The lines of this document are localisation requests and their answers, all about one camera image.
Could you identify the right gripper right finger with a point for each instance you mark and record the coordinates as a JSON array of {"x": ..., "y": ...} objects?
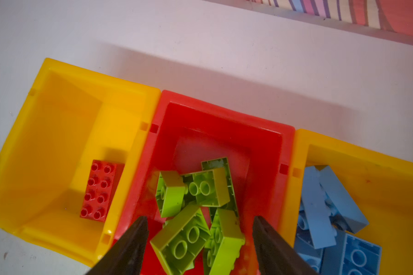
[{"x": 275, "y": 256}]

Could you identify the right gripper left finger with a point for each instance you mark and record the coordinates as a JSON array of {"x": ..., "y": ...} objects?
[{"x": 126, "y": 256}]

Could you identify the blue lego brick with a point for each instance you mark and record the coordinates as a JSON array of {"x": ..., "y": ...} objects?
[
  {"x": 351, "y": 256},
  {"x": 310, "y": 255},
  {"x": 344, "y": 212},
  {"x": 315, "y": 228}
]

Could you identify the red lego brick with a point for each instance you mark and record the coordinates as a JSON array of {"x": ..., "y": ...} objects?
[{"x": 101, "y": 186}]

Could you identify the small green lego brick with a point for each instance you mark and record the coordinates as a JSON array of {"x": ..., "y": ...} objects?
[{"x": 170, "y": 193}]

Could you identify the left yellow plastic bin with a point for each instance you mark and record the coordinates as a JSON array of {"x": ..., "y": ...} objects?
[{"x": 71, "y": 117}]

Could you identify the yellow plastic bin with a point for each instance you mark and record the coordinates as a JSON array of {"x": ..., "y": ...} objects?
[
  {"x": 382, "y": 187},
  {"x": 71, "y": 117}
]

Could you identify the right yellow plastic bin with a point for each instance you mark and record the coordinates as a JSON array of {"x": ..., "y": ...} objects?
[{"x": 382, "y": 187}]

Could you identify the red plastic bin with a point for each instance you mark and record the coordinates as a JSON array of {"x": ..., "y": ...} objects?
[{"x": 184, "y": 133}]

